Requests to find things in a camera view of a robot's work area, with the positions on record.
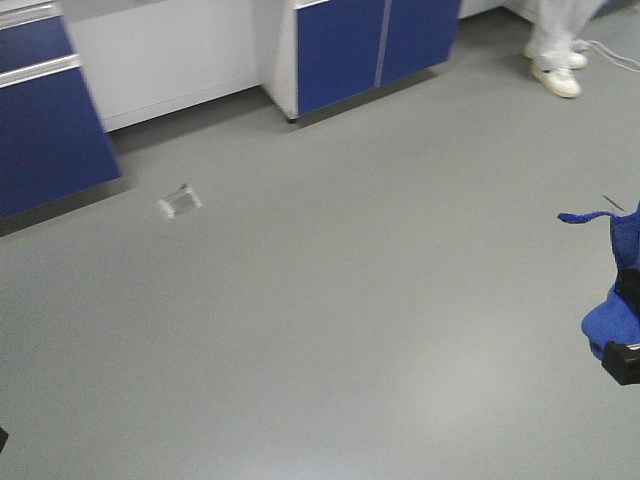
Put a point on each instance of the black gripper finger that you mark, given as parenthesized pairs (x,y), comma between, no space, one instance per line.
(627,286)
(621,361)

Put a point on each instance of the blue microfiber cloth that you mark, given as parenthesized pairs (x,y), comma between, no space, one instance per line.
(612,320)

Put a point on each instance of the person in white clothing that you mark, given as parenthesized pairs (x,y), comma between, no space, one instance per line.
(552,46)

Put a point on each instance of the blue white lab cabinet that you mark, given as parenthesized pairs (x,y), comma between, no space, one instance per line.
(313,54)

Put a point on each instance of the floor outlet plate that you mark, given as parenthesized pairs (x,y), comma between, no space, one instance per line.
(181,201)

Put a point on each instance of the blue drawer cabinet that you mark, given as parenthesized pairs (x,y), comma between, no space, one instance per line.
(53,144)

